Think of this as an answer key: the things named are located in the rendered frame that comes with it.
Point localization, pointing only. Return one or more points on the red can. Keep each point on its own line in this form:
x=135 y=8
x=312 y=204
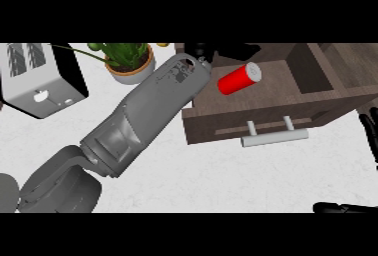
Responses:
x=237 y=81

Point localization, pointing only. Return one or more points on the small yellow fruit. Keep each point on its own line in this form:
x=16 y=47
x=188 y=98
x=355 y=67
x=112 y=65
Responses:
x=163 y=44

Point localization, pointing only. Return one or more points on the grey robot body part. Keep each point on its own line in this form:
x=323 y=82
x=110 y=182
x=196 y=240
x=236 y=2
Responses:
x=8 y=195

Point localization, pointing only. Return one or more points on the brown wooden drawer front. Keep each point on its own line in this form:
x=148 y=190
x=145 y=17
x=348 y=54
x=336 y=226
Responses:
x=222 y=124

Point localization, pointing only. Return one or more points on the brown wooden cabinet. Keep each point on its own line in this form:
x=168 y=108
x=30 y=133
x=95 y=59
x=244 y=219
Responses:
x=357 y=63

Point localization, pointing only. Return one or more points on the green potted plant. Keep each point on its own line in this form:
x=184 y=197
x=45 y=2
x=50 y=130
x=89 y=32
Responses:
x=129 y=65

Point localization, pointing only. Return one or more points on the brown wooden drawer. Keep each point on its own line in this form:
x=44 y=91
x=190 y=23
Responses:
x=268 y=96
x=222 y=124

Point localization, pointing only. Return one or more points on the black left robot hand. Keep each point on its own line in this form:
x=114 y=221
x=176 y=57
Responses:
x=231 y=49

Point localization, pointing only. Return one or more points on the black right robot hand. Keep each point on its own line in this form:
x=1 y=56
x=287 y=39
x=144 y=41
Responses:
x=371 y=140

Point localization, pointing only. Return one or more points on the silver and black toaster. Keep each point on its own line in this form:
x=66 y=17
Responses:
x=38 y=80

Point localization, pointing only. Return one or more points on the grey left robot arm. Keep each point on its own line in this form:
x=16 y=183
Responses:
x=148 y=106

